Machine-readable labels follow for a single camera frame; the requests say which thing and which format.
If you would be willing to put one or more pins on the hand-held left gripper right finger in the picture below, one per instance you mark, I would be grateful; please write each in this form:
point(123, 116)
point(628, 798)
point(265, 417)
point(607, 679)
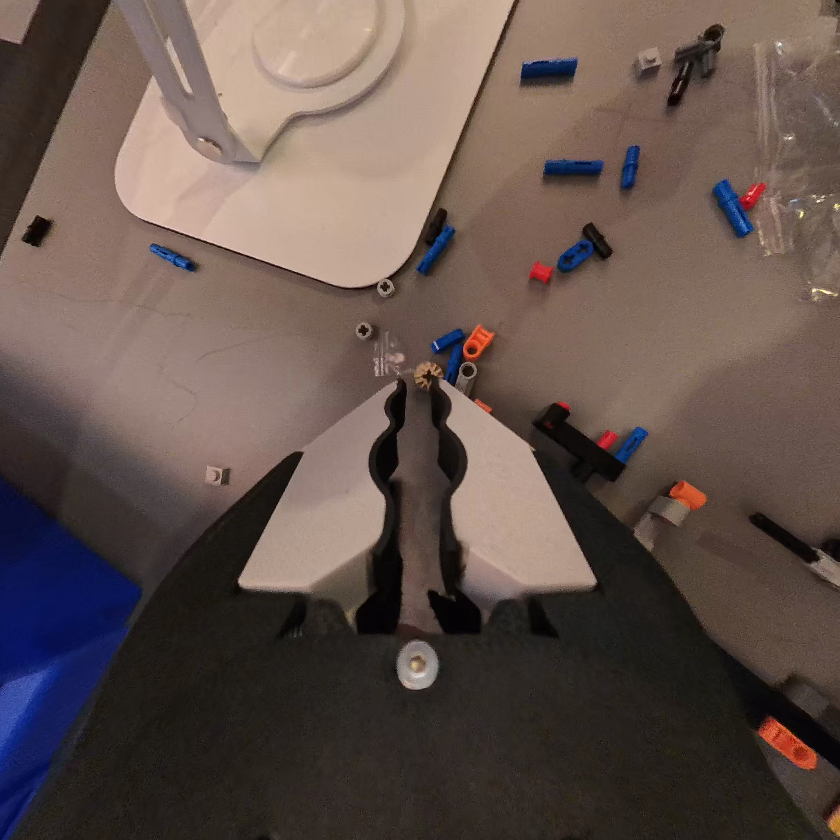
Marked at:
point(518, 518)

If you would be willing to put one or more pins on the white stand base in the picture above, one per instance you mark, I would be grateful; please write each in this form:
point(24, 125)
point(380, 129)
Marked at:
point(341, 197)

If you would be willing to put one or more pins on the round grey lego stud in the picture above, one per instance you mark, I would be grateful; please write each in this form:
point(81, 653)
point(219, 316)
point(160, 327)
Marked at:
point(386, 287)
point(364, 330)

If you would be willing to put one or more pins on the red lego pin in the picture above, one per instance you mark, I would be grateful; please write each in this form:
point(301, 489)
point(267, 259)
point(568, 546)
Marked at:
point(541, 271)
point(752, 195)

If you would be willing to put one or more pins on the black lego chassis frame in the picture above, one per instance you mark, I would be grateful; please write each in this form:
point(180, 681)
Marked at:
point(577, 446)

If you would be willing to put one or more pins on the tan lego gear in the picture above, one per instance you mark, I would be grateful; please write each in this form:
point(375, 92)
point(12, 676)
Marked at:
point(428, 375)

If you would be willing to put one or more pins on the black and blue lego piece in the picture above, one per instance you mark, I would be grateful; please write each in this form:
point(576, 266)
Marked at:
point(577, 253)

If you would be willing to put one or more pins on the grey lego pin connector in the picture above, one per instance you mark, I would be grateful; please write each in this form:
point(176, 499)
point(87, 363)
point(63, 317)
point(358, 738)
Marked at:
point(467, 375)

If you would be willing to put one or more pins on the blue lego pin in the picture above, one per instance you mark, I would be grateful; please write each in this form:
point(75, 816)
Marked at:
point(548, 69)
point(454, 367)
point(172, 256)
point(573, 167)
point(630, 166)
point(436, 249)
point(448, 341)
point(733, 208)

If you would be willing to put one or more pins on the small grey lego plate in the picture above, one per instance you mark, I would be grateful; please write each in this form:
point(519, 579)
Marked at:
point(648, 61)

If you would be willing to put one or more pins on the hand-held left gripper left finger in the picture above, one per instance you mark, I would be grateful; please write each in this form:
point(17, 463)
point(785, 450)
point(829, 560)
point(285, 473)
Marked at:
point(315, 518)

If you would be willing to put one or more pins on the small pale lego stud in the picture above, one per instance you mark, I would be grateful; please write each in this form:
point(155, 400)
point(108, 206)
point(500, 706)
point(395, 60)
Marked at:
point(216, 475)

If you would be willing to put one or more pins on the clear lego piece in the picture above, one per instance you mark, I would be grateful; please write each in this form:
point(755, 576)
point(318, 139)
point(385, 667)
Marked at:
point(387, 354)

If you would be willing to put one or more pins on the clear plastic bag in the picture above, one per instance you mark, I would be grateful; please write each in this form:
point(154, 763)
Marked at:
point(800, 131)

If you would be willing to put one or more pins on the blue plastic bin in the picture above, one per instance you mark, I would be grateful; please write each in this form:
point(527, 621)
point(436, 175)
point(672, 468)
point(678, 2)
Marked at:
point(46, 623)

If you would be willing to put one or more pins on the small black lego piece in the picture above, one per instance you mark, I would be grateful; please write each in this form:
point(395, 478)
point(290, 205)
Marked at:
point(36, 231)

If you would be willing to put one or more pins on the black lego pin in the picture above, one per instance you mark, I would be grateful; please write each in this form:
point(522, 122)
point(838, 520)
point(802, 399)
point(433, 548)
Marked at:
point(679, 85)
point(435, 225)

